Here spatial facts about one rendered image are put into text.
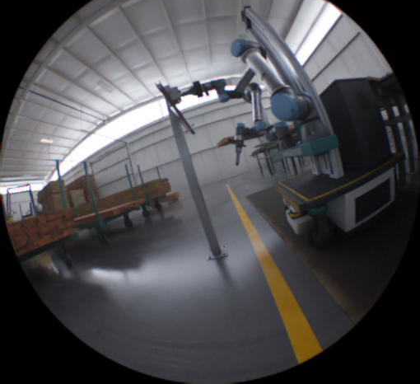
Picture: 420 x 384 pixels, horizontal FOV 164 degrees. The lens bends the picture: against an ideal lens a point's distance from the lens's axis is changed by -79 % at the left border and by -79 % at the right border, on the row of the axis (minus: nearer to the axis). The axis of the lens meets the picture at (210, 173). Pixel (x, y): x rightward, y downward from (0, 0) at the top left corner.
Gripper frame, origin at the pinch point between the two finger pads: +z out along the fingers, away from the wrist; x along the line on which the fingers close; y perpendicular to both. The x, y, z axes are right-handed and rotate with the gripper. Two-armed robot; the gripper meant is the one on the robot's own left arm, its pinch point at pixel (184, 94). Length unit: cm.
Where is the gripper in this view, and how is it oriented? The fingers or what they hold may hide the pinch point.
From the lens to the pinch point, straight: 113.7
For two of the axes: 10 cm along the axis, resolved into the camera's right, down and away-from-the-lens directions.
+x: -1.7, -3.4, -9.2
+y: -2.5, -8.9, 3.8
